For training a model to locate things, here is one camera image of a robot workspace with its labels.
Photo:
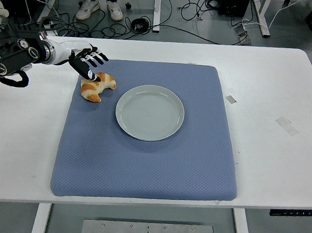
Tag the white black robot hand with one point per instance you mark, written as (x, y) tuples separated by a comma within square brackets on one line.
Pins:
[(69, 50)]

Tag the golden croissant bread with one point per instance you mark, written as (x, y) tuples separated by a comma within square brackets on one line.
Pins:
[(93, 90)]

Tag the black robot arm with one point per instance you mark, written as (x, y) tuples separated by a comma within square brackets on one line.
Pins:
[(12, 56)]

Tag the person's white shoe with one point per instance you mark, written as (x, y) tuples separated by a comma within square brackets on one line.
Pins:
[(87, 8), (115, 10)]

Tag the black caster wheel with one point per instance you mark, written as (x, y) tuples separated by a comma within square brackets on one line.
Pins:
[(128, 5)]

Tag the white background table leg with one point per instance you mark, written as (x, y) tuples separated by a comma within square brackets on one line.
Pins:
[(157, 8)]

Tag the grey round plate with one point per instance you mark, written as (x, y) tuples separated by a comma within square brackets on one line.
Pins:
[(150, 113)]

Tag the blue quilted mat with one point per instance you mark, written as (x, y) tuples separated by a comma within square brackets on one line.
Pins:
[(141, 169)]

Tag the small grey tape piece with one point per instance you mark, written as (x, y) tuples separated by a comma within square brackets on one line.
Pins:
[(231, 99)]

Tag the black floor box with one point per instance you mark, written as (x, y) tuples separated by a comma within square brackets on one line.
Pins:
[(235, 4)]

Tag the silver foot pedal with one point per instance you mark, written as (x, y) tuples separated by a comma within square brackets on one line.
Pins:
[(242, 32)]

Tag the white background table foot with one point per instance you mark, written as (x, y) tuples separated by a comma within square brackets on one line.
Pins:
[(264, 22)]

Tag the long clear tape piece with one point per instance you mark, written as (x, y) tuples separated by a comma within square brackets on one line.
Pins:
[(287, 126)]

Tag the black table control panel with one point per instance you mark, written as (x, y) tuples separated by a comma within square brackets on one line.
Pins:
[(294, 213)]

